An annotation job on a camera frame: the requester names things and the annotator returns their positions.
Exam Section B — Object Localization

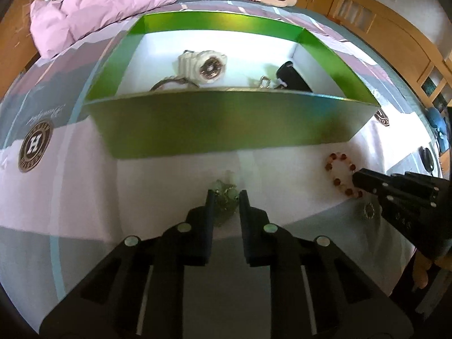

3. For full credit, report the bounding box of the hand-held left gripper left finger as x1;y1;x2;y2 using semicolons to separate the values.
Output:
39;189;216;339

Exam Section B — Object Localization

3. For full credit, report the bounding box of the checked bedsheet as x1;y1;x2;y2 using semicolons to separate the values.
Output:
0;0;442;333

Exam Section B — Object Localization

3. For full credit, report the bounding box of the silver bangle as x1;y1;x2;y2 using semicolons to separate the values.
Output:
150;76;200;92

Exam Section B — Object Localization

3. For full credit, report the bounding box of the white wristwatch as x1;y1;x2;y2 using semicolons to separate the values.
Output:
177;50;227;86

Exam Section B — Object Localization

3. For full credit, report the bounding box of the wooden footboard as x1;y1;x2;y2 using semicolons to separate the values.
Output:
328;0;452;111

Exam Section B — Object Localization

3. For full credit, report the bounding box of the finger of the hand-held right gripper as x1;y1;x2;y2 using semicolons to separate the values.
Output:
352;169;440;217

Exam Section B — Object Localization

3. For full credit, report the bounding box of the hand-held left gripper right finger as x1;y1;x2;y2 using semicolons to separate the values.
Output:
238;189;414;339

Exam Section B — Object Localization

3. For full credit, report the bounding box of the black computer mouse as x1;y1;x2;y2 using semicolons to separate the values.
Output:
418;146;437;174

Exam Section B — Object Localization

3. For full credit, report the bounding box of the green cardboard box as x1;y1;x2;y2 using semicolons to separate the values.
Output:
83;11;381;159

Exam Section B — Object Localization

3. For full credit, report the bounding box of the blue plush toy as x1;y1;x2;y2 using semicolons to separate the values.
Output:
425;108;450;156

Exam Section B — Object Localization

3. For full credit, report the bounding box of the wooden headboard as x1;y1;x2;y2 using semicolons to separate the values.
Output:
0;0;47;78

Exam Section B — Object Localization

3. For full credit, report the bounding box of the pink bead bracelet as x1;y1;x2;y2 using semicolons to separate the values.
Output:
325;153;364;199

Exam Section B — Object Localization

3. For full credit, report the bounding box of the person's right hand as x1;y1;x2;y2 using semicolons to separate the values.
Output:
413;254;448;290

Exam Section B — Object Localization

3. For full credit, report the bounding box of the pink quilt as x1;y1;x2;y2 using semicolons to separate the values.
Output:
30;0;182;59

